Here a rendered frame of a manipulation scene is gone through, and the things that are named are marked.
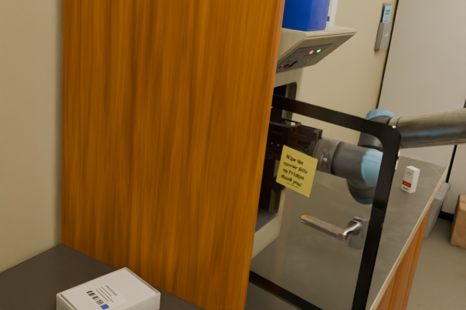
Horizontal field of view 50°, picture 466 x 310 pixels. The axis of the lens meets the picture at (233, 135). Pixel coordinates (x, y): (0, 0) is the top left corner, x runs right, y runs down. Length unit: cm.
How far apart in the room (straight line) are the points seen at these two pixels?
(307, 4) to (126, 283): 65
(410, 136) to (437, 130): 7
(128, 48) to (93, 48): 9
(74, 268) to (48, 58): 46
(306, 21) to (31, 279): 77
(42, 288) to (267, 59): 66
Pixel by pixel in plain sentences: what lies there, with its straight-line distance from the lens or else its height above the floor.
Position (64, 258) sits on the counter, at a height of 94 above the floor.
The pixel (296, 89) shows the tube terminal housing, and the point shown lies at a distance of 125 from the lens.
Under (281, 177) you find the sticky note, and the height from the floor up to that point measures 124.
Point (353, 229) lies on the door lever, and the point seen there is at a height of 120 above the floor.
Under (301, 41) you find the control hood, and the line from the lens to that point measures 92.
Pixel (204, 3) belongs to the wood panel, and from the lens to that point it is 92.
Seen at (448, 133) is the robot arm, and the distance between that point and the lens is 114.
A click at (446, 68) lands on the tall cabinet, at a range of 401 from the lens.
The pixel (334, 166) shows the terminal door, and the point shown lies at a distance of 90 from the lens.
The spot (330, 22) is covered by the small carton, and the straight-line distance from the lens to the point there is 113.
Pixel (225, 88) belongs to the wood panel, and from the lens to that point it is 91.
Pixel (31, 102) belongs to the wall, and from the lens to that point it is 117.
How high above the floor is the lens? 158
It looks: 17 degrees down
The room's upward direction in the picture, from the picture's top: 6 degrees clockwise
